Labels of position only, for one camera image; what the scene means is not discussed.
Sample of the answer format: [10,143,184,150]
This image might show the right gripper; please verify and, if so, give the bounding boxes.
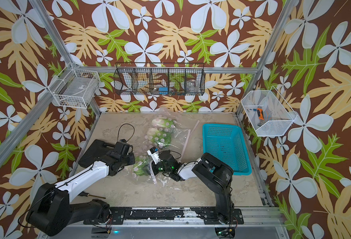
[141,159,173,176]

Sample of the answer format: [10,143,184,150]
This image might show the chinese cabbage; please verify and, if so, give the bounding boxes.
[152,118,176,128]
[133,156,150,176]
[146,127,172,148]

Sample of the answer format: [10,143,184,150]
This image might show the zip-top bag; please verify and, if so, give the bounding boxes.
[145,127,190,153]
[127,147,182,184]
[151,107,200,131]

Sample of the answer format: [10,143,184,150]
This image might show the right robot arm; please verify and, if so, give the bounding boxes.
[147,147,244,225]

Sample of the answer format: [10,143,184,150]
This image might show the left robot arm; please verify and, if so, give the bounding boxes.
[26,139,135,236]

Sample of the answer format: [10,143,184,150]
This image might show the black plastic case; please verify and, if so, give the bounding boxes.
[78,139,115,168]

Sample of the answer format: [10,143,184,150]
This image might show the blue small box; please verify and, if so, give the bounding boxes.
[158,87,169,95]

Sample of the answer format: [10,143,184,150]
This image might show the teal plastic basket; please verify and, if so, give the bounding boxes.
[202,123,252,176]

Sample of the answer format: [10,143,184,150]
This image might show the orange black tool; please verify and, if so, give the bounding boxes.
[256,108,265,126]

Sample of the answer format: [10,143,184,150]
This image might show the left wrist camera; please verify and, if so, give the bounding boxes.
[119,139,133,151]

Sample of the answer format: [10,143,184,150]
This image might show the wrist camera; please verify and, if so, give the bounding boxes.
[147,147,161,165]
[119,139,133,151]

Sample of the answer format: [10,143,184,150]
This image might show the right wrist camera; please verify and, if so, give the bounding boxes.
[147,147,161,165]

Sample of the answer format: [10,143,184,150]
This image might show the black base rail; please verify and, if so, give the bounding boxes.
[109,207,245,225]

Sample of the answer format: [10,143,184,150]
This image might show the white wire basket left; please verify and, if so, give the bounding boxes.
[49,63,100,109]

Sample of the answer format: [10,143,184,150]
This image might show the white wire basket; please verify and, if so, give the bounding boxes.
[49,63,100,109]
[241,90,298,137]

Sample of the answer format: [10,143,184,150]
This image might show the black wire basket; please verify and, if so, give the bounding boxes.
[112,63,206,96]

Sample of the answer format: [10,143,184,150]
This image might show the white wire basket right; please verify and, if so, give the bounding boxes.
[241,90,298,137]

